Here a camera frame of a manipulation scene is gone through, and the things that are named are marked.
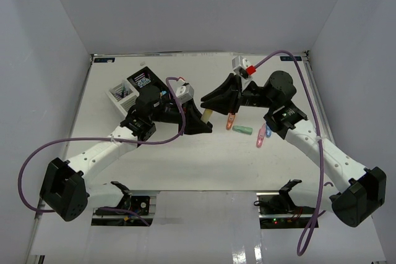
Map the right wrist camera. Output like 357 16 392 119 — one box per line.
231 56 256 79

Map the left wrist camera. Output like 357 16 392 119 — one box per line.
175 82 194 104

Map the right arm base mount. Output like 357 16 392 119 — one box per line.
253 194 314 230

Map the purple cable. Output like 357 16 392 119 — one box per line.
253 49 335 257
18 76 188 226

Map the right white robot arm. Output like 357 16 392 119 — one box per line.
201 70 387 227

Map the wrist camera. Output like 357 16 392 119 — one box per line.
175 82 194 104
231 56 256 79

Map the white slotted pen holder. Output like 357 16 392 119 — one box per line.
106 80 139 117

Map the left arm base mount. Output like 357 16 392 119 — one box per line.
92 195 155 227

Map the blue small highlighter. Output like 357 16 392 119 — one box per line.
265 126 272 138

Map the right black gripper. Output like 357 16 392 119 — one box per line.
200 74 275 116

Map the green highlighter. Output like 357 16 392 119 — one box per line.
232 126 253 135

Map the pink highlighter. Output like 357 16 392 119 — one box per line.
256 124 267 148

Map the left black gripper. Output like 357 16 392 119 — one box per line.
150 97 212 135

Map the orange highlighter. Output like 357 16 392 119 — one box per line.
226 113 236 130

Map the pale yellow highlighter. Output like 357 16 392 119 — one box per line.
201 109 213 123

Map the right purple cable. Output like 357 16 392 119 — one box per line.
253 49 335 257

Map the black mesh pen holder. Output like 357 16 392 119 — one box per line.
127 66 169 96

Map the blue gel pen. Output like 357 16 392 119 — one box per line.
121 82 129 98

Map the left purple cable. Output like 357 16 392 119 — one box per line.
18 76 188 226

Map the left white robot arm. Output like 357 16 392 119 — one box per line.
40 85 213 221

